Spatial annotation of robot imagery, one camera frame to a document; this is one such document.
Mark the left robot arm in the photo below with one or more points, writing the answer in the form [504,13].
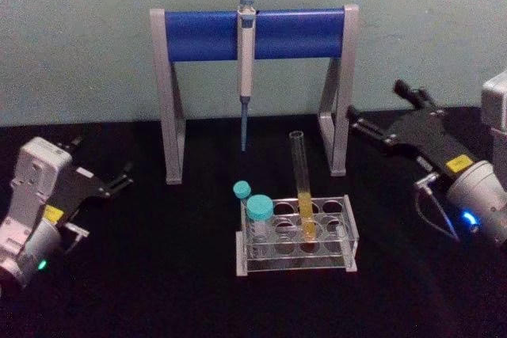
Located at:
[35,179]

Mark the black table cloth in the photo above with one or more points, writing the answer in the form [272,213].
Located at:
[158,298]

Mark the small teal-capped tube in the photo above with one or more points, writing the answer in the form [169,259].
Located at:
[241,189]

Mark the glass test tube yellow liquid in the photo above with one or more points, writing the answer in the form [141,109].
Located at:
[304,203]

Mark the large teal-capped tube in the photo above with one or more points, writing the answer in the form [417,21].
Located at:
[260,207]

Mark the grey pipette with blue tip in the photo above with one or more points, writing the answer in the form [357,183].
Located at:
[245,61]

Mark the pale wall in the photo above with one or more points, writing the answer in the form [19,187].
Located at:
[79,37]

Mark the grey pipette stand blue bar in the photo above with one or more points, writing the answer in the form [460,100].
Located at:
[198,35]

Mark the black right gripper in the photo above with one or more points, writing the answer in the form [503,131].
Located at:
[431,136]

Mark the clear acrylic tube rack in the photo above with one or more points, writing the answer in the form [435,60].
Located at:
[293,263]

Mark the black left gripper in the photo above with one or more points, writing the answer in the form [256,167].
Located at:
[77,189]

